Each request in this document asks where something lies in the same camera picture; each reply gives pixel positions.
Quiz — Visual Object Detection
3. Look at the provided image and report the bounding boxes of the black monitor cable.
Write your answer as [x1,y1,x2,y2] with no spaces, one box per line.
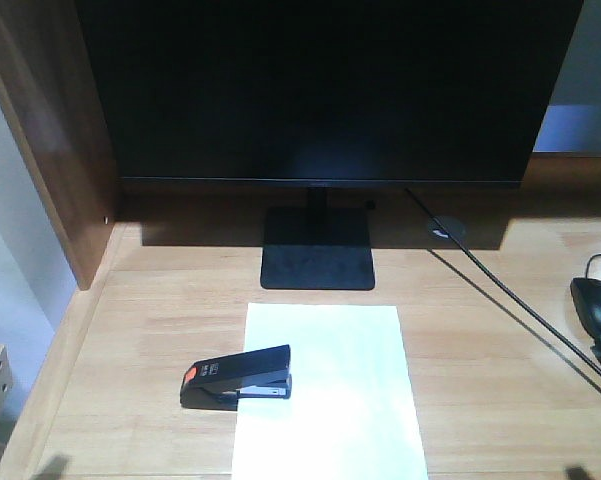
[402,186,601,396]

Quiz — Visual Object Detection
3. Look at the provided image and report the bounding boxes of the wooden desk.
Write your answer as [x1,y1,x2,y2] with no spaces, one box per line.
[0,1,601,479]

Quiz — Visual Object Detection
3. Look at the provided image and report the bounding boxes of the black computer mouse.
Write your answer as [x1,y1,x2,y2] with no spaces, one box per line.
[570,277,601,342]

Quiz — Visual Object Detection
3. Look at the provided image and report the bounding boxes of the black stapler with orange label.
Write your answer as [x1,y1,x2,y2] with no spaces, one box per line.
[180,344,292,411]

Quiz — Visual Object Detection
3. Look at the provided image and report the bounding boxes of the white paper sheets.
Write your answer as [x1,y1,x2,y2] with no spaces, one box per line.
[232,303,428,479]

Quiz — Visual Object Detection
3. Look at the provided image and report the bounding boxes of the black computer monitor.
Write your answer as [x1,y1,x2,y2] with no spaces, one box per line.
[75,1,582,290]

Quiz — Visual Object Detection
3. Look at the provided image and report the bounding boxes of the grey desk cable grommet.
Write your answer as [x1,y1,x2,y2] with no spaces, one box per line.
[426,216,467,241]

